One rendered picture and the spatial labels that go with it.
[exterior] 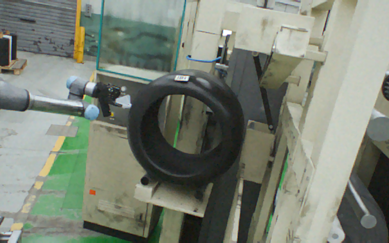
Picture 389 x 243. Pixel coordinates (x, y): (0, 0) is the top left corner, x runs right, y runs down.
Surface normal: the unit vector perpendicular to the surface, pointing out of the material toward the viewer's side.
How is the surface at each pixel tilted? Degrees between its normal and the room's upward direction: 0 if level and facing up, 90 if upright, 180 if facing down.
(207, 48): 90
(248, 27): 90
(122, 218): 90
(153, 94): 82
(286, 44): 72
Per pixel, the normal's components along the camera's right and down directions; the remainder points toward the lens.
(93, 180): -0.19, 0.26
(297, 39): -0.12, -0.05
